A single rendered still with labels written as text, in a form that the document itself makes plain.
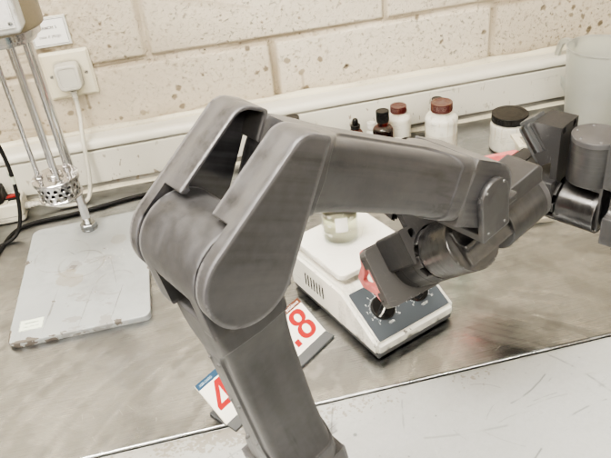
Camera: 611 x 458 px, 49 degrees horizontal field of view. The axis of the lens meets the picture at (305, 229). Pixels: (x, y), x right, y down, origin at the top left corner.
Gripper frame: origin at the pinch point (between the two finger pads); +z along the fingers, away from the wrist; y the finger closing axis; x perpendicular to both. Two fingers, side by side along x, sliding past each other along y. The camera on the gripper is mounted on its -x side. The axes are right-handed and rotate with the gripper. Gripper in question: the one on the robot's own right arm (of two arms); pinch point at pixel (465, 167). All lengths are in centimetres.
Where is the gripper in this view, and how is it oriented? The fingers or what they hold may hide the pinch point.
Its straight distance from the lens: 95.9
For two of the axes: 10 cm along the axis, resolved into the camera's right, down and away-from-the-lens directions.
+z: -7.1, -3.3, 6.3
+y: -7.0, 4.5, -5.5
